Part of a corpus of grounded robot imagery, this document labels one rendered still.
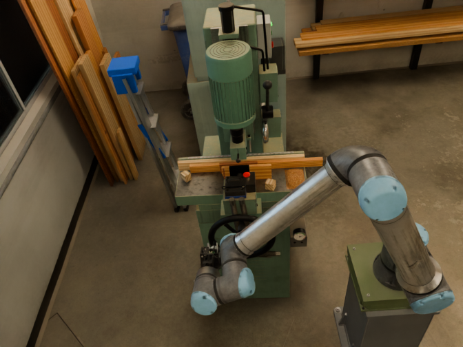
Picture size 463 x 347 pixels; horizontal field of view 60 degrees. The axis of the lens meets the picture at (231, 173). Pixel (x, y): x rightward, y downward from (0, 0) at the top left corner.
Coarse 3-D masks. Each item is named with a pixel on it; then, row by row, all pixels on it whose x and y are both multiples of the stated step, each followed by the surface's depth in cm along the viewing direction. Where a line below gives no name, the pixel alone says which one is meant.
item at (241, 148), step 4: (244, 132) 182; (244, 136) 180; (244, 140) 178; (232, 144) 177; (236, 144) 176; (240, 144) 176; (244, 144) 176; (232, 148) 175; (236, 148) 174; (240, 148) 174; (244, 148) 174; (232, 152) 176; (236, 152) 176; (240, 152) 176; (244, 152) 176; (232, 156) 178; (236, 156) 178; (240, 156) 177; (244, 156) 177
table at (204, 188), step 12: (288, 168) 186; (300, 168) 186; (180, 180) 187; (192, 180) 187; (204, 180) 186; (216, 180) 185; (264, 180) 182; (276, 180) 181; (180, 192) 182; (192, 192) 181; (204, 192) 180; (216, 192) 179; (264, 192) 177; (276, 192) 176; (288, 192) 176; (180, 204) 183; (192, 204) 183
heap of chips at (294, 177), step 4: (288, 172) 182; (292, 172) 180; (296, 172) 180; (300, 172) 181; (288, 176) 180; (292, 176) 178; (296, 176) 178; (300, 176) 178; (304, 176) 181; (288, 180) 178; (292, 180) 177; (296, 180) 177; (300, 180) 177; (304, 180) 178; (288, 184) 177; (292, 184) 176; (296, 184) 176; (288, 188) 177; (292, 188) 176
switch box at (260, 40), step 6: (258, 18) 173; (258, 24) 169; (270, 24) 169; (258, 30) 171; (270, 30) 171; (258, 36) 173; (270, 36) 173; (258, 42) 174; (264, 42) 174; (270, 42) 174; (264, 48) 176; (270, 48) 176; (258, 54) 178; (264, 54) 178; (270, 54) 178
